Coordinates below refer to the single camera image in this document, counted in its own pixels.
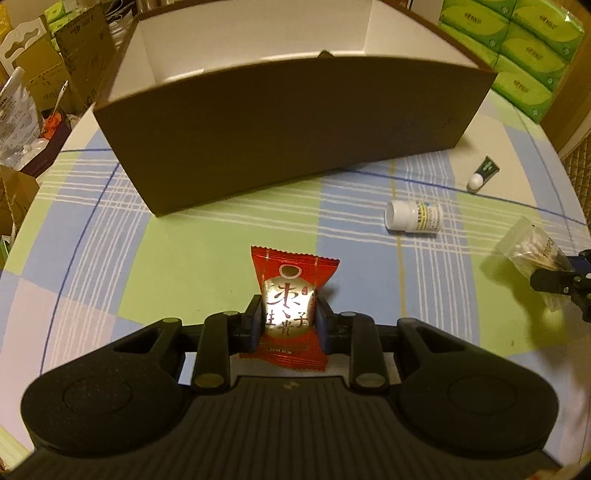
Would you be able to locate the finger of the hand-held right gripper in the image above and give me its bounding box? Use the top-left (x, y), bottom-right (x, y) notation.
top-left (566, 250), bottom-right (591, 274)
top-left (530, 268), bottom-right (591, 324)

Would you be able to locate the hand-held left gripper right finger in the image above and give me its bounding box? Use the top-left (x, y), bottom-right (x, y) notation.
top-left (314, 298), bottom-right (463, 391)

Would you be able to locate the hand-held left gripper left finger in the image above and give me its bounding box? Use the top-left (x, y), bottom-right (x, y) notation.
top-left (111, 294), bottom-right (265, 391)

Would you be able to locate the clear bag of cotton swabs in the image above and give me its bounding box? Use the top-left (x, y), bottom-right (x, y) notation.
top-left (490, 217), bottom-right (571, 312)

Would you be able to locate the red candy packet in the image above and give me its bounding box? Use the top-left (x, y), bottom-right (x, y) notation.
top-left (238, 246), bottom-right (341, 372)

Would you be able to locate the desktop with checked cloth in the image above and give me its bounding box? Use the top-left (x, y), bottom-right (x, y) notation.
top-left (0, 88), bottom-right (591, 462)

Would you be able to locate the quilted brown cushion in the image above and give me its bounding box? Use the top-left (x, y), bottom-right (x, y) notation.
top-left (558, 133), bottom-right (591, 209)

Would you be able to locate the dark green tube white cap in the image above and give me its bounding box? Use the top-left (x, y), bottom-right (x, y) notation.
top-left (466, 156), bottom-right (501, 191)

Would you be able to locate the white pill bottle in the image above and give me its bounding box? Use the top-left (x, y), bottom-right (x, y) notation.
top-left (385, 200), bottom-right (444, 236)

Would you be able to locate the stack of green tissue packs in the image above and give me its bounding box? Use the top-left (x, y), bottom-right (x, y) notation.
top-left (438, 0), bottom-right (581, 123)

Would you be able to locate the open tan cardboard box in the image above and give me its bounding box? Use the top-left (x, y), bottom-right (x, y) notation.
top-left (0, 165), bottom-right (41, 241)

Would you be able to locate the dark maroon box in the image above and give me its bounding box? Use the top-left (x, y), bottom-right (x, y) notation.
top-left (18, 124), bottom-right (71, 177)

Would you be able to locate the crumpled clear plastic bag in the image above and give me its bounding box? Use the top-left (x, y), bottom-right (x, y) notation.
top-left (0, 67), bottom-right (41, 172)

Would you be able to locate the plain brown cardboard box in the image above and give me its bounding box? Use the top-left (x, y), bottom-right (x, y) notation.
top-left (55, 4), bottom-right (117, 103)

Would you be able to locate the brown box white hang tab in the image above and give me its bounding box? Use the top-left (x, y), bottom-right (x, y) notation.
top-left (0, 16), bottom-right (70, 112)

